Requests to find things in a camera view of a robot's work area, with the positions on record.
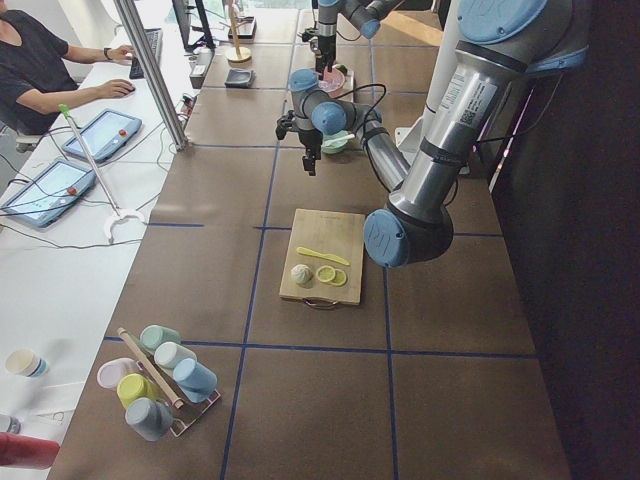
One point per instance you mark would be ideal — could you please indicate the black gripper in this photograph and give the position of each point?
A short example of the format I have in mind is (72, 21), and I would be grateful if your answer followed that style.
(324, 48)
(309, 141)

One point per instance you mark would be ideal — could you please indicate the white plastic spoon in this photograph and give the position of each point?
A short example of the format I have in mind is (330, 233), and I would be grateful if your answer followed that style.
(338, 140)

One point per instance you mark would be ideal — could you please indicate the mint green bowl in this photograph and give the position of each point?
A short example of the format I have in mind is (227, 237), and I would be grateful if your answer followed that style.
(335, 148)

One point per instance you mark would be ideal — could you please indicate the pink bowl of ice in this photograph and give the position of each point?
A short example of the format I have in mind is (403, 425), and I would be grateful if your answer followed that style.
(332, 81)

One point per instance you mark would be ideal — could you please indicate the bamboo cutting board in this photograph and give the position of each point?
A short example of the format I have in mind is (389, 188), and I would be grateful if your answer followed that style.
(336, 233)

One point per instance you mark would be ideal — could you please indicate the wooden stand with round base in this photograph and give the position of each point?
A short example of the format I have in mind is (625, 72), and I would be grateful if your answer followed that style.
(236, 53)

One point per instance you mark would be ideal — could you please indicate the folded grey cloth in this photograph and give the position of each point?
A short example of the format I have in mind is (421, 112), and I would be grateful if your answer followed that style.
(240, 78)

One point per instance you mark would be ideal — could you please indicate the yellow plastic knife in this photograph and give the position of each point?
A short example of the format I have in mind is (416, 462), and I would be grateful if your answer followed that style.
(326, 256)

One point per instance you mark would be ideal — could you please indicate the white steamed bun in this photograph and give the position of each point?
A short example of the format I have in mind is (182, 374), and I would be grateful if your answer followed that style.
(301, 275)

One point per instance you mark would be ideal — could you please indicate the upper lemon slice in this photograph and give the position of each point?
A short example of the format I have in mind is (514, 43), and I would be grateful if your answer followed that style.
(325, 273)

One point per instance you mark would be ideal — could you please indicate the lemon slice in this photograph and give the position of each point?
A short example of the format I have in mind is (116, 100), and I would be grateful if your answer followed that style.
(340, 278)
(325, 273)

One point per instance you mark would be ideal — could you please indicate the lower lemon slice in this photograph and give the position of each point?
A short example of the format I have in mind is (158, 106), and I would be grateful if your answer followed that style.
(340, 278)

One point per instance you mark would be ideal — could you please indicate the white reacher grabber stick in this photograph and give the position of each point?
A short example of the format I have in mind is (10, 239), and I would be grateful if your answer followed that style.
(119, 215)

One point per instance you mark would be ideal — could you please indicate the far blue teach pendant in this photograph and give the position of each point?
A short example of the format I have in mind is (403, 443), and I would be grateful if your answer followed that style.
(108, 132)

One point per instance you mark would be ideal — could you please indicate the blue teach pendant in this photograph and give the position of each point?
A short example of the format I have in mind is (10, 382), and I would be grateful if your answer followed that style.
(50, 194)
(108, 132)

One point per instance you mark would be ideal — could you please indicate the mint green cup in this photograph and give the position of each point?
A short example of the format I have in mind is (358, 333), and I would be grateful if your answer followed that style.
(153, 336)

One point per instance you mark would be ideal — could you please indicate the white cup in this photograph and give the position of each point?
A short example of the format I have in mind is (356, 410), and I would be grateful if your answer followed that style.
(169, 354)

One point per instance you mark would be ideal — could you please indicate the near blue teach pendant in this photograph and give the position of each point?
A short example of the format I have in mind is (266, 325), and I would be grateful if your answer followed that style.
(50, 194)

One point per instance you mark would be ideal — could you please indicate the blue cup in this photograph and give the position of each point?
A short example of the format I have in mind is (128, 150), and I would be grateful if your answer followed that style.
(195, 380)

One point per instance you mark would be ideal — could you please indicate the seated person in black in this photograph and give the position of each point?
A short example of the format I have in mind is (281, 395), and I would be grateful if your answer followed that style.
(35, 80)

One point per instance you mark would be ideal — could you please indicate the yellow cup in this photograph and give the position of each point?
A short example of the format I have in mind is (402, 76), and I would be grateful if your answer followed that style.
(134, 386)

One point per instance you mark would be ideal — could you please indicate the pink cup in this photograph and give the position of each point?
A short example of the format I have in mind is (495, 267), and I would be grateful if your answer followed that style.
(110, 373)

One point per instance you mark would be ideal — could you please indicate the grey cup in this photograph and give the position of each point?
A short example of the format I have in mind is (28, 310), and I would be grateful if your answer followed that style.
(149, 418)

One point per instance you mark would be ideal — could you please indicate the paper cup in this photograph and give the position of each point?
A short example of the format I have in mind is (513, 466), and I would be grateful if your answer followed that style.
(26, 363)

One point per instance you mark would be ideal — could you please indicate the red bottle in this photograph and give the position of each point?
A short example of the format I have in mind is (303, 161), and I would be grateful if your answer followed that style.
(21, 451)

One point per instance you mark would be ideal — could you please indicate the metal cutting board handle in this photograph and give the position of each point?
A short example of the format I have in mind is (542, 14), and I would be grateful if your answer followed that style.
(320, 304)

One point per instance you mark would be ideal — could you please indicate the aluminium frame post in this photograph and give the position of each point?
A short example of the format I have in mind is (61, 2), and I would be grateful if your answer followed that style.
(152, 73)

